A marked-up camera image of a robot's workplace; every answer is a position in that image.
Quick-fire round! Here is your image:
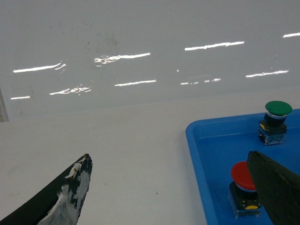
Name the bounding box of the white glossy backboard panel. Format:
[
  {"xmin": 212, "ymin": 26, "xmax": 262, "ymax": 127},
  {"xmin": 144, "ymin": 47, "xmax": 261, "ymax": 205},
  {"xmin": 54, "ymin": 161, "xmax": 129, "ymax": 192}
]
[{"xmin": 0, "ymin": 0, "xmax": 300, "ymax": 120}]

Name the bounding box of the blue plastic tray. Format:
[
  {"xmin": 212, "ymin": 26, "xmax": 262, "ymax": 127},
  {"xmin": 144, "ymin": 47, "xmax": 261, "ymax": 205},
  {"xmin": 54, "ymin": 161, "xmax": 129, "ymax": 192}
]
[{"xmin": 186, "ymin": 109, "xmax": 300, "ymax": 225}]

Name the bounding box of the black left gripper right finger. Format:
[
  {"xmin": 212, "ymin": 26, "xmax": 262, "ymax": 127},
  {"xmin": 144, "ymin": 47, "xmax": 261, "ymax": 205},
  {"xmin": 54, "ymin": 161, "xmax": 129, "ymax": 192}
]
[{"xmin": 247, "ymin": 151, "xmax": 300, "ymax": 225}]

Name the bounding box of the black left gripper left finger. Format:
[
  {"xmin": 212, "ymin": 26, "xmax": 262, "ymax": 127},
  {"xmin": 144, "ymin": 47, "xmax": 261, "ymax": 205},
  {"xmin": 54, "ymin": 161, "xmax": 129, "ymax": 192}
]
[{"xmin": 0, "ymin": 154, "xmax": 93, "ymax": 225}]

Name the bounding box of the red mushroom push button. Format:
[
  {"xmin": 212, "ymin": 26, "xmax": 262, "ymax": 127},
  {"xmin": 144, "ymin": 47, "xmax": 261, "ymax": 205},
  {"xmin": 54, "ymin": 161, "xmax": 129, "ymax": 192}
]
[{"xmin": 228, "ymin": 161, "xmax": 262, "ymax": 218}]

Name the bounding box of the green mushroom push button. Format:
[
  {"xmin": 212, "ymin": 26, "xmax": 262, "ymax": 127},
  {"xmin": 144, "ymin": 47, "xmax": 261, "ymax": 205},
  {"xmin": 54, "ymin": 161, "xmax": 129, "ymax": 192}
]
[{"xmin": 257, "ymin": 100, "xmax": 293, "ymax": 146}]

